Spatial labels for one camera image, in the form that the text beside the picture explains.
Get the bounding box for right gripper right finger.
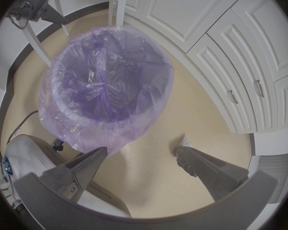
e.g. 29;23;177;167
180;146;250;202

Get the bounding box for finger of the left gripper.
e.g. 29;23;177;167
40;4;68;26

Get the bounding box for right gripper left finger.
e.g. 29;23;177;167
41;147;108;203

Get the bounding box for black plastic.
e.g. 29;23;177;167
174;146;198;178

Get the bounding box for white paper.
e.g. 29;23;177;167
175;132;191;153

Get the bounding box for purple plastic bag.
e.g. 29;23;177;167
38;25;175;157

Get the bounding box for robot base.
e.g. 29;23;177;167
0;133;132;219

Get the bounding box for white chair grey cushions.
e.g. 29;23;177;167
22;0;128;68

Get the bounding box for white wardrobe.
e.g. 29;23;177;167
109;0;288;135

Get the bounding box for black cable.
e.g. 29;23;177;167
6;110;39;146

